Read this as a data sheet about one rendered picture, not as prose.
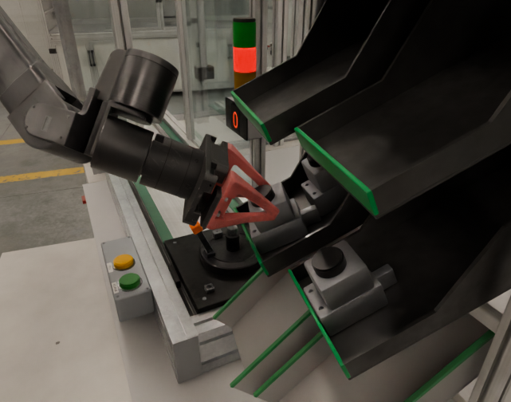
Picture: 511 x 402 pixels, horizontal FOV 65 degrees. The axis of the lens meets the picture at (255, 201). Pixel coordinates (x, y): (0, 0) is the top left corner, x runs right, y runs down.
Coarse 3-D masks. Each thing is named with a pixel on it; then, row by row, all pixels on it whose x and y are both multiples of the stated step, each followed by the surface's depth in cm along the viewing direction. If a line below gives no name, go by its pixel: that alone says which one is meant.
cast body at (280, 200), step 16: (272, 192) 46; (256, 208) 46; (288, 208) 45; (256, 224) 46; (272, 224) 46; (288, 224) 47; (304, 224) 47; (256, 240) 47; (272, 240) 48; (288, 240) 48
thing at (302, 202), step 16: (304, 176) 56; (288, 192) 56; (240, 208) 56; (304, 208) 52; (336, 208) 50; (352, 208) 45; (320, 224) 49; (336, 224) 45; (352, 224) 46; (304, 240) 45; (320, 240) 45; (256, 256) 46; (272, 256) 45; (288, 256) 45; (304, 256) 46; (272, 272) 46
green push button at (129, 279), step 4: (124, 276) 79; (128, 276) 79; (132, 276) 79; (136, 276) 79; (120, 280) 78; (124, 280) 78; (128, 280) 78; (132, 280) 78; (136, 280) 78; (120, 284) 78; (124, 284) 77; (128, 284) 77; (132, 284) 78; (136, 284) 78; (124, 288) 77; (128, 288) 77; (132, 288) 78
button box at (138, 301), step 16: (112, 240) 92; (128, 240) 92; (112, 256) 87; (112, 272) 82; (128, 272) 82; (144, 272) 83; (112, 288) 78; (144, 288) 78; (128, 304) 77; (144, 304) 79
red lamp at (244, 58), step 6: (234, 48) 85; (240, 48) 85; (246, 48) 85; (252, 48) 85; (234, 54) 86; (240, 54) 85; (246, 54) 85; (252, 54) 86; (234, 60) 87; (240, 60) 86; (246, 60) 86; (252, 60) 86; (234, 66) 87; (240, 66) 86; (246, 66) 86; (252, 66) 87; (240, 72) 87; (246, 72) 87
